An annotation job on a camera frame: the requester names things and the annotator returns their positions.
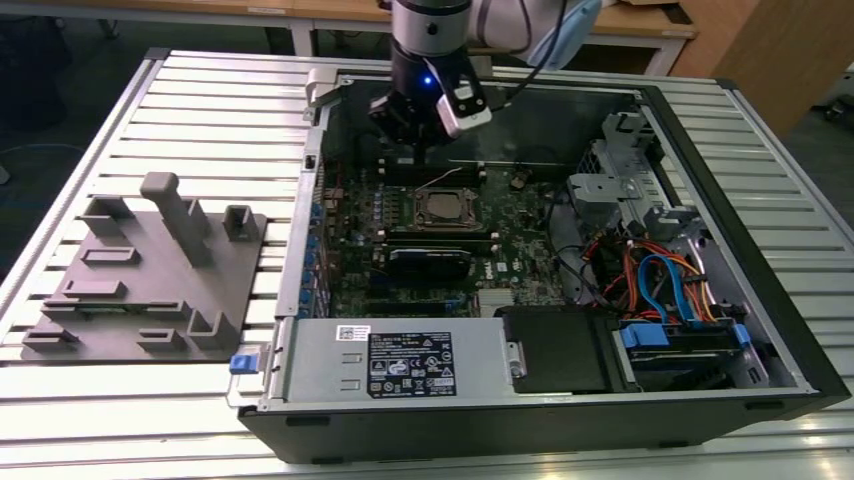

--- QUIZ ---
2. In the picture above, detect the blue wire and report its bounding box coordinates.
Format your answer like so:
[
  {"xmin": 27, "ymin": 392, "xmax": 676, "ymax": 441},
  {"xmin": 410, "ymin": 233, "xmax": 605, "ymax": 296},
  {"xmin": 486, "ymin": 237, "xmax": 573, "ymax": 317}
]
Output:
[{"xmin": 637, "ymin": 254, "xmax": 702, "ymax": 329}]

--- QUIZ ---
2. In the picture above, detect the silver CPU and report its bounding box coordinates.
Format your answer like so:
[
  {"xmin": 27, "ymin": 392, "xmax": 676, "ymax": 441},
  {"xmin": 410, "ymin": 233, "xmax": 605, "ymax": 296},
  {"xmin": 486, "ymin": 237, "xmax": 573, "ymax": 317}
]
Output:
[{"xmin": 426, "ymin": 192, "xmax": 466, "ymax": 217}]

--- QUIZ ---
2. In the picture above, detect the wooden desk white frame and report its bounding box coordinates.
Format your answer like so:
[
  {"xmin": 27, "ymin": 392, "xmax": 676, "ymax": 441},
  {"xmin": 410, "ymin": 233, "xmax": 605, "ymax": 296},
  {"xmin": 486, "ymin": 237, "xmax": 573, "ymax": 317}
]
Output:
[
  {"xmin": 0, "ymin": 0, "xmax": 315, "ymax": 59},
  {"xmin": 286, "ymin": 0, "xmax": 700, "ymax": 76}
]

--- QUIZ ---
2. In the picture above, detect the grey parts rack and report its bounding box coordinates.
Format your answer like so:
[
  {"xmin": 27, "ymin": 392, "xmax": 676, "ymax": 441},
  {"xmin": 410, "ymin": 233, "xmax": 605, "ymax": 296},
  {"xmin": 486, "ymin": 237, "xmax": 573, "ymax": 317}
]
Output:
[{"xmin": 19, "ymin": 172, "xmax": 270, "ymax": 364}]

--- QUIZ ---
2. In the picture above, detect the black wire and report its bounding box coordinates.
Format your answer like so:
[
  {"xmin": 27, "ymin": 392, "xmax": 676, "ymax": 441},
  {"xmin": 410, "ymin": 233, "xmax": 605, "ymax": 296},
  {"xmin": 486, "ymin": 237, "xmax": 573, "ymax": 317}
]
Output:
[{"xmin": 545, "ymin": 192, "xmax": 606, "ymax": 307}]

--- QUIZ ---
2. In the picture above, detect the CPU socket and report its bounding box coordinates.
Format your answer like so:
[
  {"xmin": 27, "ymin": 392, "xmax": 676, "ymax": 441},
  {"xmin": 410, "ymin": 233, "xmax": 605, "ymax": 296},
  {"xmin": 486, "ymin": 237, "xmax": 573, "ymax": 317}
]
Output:
[{"xmin": 412, "ymin": 185, "xmax": 488, "ymax": 232}]

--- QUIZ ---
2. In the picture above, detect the silver power supply unit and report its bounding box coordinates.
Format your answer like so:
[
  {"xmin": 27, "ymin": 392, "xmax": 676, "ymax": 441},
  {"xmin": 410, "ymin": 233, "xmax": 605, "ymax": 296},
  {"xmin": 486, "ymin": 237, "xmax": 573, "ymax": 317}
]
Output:
[{"xmin": 263, "ymin": 317, "xmax": 520, "ymax": 404}]

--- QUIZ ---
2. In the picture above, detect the wooden cabinet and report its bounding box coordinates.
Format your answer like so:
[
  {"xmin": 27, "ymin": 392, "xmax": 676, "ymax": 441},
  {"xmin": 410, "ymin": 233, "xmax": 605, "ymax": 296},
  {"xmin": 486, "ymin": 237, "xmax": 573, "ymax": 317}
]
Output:
[{"xmin": 670, "ymin": 0, "xmax": 854, "ymax": 141}]

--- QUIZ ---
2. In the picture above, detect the metal drive cage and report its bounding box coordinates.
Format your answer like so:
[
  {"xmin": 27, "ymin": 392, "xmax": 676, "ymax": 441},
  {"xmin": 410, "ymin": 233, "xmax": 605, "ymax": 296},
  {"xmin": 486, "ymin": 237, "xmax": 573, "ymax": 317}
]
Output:
[{"xmin": 566, "ymin": 112, "xmax": 713, "ymax": 246}]

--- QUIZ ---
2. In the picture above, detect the black PC case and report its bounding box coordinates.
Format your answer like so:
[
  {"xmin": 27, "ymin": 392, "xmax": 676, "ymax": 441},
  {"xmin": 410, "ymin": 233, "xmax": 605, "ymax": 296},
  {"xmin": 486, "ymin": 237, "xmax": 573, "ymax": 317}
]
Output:
[{"xmin": 226, "ymin": 67, "xmax": 853, "ymax": 465}]

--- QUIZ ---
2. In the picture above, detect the hard disk in blue carrier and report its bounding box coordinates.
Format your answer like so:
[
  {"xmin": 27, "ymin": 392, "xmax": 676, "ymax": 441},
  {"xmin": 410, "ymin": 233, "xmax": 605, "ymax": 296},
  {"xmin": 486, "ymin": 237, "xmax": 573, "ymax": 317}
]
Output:
[{"xmin": 617, "ymin": 319, "xmax": 753, "ymax": 394}]

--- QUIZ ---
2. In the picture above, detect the black drive bay cover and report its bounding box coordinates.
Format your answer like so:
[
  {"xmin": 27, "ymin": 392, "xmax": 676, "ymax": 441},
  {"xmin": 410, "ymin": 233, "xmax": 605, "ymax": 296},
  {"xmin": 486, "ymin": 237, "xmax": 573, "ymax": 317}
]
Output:
[{"xmin": 497, "ymin": 305, "xmax": 642, "ymax": 396}]

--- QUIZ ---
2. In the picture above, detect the black graphics card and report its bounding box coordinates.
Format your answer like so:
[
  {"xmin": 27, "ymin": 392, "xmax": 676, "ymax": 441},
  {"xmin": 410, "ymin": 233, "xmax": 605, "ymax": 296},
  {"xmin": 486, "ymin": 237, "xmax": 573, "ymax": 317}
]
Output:
[{"xmin": 385, "ymin": 246, "xmax": 473, "ymax": 282}]

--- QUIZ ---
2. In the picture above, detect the green motherboard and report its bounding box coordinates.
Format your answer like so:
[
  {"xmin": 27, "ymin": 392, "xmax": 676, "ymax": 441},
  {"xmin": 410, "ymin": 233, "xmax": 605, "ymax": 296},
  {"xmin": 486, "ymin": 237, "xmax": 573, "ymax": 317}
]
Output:
[{"xmin": 319, "ymin": 162, "xmax": 582, "ymax": 320}]

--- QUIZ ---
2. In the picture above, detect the blue floor cable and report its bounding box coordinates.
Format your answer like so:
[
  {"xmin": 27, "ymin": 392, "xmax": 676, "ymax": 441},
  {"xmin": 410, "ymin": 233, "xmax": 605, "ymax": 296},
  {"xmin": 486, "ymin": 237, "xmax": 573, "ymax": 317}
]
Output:
[{"xmin": 0, "ymin": 142, "xmax": 87, "ymax": 155}]

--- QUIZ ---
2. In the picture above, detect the black RAM slot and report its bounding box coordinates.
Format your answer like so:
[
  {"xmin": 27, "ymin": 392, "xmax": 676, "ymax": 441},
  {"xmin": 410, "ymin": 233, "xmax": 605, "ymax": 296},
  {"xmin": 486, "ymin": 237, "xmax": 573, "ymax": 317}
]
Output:
[
  {"xmin": 385, "ymin": 239, "xmax": 500, "ymax": 253},
  {"xmin": 385, "ymin": 228, "xmax": 500, "ymax": 241},
  {"xmin": 379, "ymin": 157, "xmax": 488, "ymax": 174}
]

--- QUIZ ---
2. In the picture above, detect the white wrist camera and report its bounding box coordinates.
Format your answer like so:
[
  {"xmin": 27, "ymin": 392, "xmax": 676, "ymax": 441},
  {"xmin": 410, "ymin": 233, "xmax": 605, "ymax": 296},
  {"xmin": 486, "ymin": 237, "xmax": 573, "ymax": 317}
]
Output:
[{"xmin": 436, "ymin": 84, "xmax": 496, "ymax": 140}]

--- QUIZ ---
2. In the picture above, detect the black expansion slot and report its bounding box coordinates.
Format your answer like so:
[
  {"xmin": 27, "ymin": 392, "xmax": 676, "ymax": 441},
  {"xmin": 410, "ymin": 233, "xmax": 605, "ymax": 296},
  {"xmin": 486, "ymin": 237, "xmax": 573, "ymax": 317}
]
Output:
[{"xmin": 365, "ymin": 299, "xmax": 462, "ymax": 317}]

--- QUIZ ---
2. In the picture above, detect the orange wire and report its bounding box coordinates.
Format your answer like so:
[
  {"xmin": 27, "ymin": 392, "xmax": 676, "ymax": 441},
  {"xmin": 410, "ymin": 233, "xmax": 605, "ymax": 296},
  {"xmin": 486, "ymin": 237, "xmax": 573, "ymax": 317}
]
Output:
[{"xmin": 600, "ymin": 239, "xmax": 729, "ymax": 321}]

